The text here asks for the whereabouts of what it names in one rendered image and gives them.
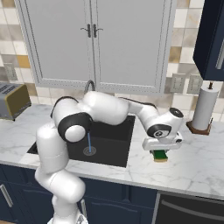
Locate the grey wall socket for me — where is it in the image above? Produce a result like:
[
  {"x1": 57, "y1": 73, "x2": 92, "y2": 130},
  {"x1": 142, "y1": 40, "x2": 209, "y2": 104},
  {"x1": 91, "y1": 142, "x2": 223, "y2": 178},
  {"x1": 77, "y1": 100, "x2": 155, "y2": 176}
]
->
[
  {"x1": 170, "y1": 73, "x2": 186, "y2": 95},
  {"x1": 186, "y1": 73, "x2": 204, "y2": 95},
  {"x1": 3, "y1": 62, "x2": 18, "y2": 81}
]

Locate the blue water stream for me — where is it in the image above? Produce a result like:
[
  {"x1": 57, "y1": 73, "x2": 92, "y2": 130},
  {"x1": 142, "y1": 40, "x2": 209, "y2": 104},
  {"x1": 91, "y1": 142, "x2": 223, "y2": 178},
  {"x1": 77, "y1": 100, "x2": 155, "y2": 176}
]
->
[{"x1": 87, "y1": 132, "x2": 93, "y2": 153}]

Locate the black dishwasher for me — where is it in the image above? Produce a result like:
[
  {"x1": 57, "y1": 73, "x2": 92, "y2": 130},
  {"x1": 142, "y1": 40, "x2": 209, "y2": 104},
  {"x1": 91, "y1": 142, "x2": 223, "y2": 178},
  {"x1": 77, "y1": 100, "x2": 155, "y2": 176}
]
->
[{"x1": 152, "y1": 190, "x2": 224, "y2": 224}]

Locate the silver wall cupboard handle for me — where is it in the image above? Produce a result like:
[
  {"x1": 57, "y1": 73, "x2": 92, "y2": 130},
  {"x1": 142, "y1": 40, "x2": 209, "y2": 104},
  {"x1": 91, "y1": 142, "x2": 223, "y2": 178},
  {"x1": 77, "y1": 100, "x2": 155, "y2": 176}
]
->
[{"x1": 215, "y1": 37, "x2": 224, "y2": 71}]

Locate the silver dishwasher handle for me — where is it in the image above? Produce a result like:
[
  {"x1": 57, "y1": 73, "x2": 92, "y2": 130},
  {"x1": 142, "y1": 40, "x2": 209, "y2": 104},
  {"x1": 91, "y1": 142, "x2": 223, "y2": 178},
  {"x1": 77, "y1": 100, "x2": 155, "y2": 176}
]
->
[{"x1": 159, "y1": 199, "x2": 224, "y2": 221}]

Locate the grey wall cupboard door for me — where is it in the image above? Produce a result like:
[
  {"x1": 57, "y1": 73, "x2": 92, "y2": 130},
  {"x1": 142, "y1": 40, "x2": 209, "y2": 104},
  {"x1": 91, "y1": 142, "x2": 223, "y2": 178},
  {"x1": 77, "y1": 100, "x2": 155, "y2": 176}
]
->
[
  {"x1": 90, "y1": 0, "x2": 178, "y2": 96},
  {"x1": 14, "y1": 0, "x2": 96, "y2": 89}
]

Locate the brown wooden towel holder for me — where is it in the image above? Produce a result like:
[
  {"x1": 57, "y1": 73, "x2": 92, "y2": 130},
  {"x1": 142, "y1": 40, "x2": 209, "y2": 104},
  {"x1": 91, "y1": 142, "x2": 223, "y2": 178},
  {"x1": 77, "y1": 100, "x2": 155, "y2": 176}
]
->
[{"x1": 185, "y1": 81, "x2": 214, "y2": 137}]

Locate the green and yellow sponge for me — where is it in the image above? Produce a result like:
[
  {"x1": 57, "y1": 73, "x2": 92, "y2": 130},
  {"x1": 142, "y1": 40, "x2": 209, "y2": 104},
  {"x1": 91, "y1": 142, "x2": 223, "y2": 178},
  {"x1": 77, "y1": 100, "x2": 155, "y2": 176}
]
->
[{"x1": 150, "y1": 149, "x2": 170, "y2": 164}]

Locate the navy base cupboard door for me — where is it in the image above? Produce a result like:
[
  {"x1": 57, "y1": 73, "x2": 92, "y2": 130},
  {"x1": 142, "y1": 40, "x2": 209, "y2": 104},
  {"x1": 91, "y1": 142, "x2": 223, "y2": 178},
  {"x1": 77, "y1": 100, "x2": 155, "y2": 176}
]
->
[
  {"x1": 78, "y1": 177, "x2": 158, "y2": 224},
  {"x1": 0, "y1": 164, "x2": 55, "y2": 224}
]

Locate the silver base cupboard handle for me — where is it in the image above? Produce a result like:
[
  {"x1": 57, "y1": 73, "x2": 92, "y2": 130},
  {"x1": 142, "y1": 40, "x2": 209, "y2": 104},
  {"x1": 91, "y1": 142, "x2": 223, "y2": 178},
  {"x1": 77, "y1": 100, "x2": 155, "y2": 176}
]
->
[
  {"x1": 80, "y1": 199, "x2": 88, "y2": 220},
  {"x1": 0, "y1": 184, "x2": 14, "y2": 209}
]

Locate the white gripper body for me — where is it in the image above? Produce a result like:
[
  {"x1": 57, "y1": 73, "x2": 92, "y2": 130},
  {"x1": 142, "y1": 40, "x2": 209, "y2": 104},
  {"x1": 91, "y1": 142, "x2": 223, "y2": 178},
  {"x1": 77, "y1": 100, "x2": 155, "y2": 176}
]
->
[{"x1": 142, "y1": 132, "x2": 184, "y2": 151}]

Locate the navy wall cupboard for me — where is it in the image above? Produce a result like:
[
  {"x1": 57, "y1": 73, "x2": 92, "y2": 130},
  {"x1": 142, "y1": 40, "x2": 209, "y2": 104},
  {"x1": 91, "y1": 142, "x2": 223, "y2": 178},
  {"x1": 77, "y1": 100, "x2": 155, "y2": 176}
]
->
[{"x1": 192, "y1": 0, "x2": 224, "y2": 82}]

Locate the grey curved tap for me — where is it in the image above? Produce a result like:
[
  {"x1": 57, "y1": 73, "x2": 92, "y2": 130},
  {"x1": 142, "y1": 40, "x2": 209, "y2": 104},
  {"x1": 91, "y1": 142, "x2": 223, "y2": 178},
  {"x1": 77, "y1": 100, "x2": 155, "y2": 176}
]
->
[{"x1": 83, "y1": 79, "x2": 97, "y2": 95}]

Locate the grey and yellow toaster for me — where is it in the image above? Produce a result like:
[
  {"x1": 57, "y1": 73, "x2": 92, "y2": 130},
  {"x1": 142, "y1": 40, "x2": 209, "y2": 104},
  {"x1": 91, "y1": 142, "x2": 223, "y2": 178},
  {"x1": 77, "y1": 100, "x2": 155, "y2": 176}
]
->
[{"x1": 0, "y1": 82, "x2": 32, "y2": 122}]

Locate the dark cupboard door handle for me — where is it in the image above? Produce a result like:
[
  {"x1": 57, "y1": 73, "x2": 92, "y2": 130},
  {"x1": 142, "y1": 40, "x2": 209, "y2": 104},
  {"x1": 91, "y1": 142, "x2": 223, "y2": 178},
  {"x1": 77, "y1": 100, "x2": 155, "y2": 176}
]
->
[
  {"x1": 80, "y1": 23, "x2": 92, "y2": 39},
  {"x1": 93, "y1": 23, "x2": 104, "y2": 39}
]

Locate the white paper towel roll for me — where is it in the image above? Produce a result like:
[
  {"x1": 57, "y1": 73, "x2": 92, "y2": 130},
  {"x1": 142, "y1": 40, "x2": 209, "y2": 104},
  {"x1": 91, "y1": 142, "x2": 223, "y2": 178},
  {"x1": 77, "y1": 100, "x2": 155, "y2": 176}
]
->
[{"x1": 190, "y1": 86, "x2": 221, "y2": 131}]

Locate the black sink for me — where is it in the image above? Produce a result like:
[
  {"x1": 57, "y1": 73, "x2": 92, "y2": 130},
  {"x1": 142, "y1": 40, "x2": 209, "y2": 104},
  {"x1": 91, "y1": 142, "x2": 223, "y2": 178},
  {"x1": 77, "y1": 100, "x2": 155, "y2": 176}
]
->
[{"x1": 26, "y1": 114, "x2": 137, "y2": 169}]

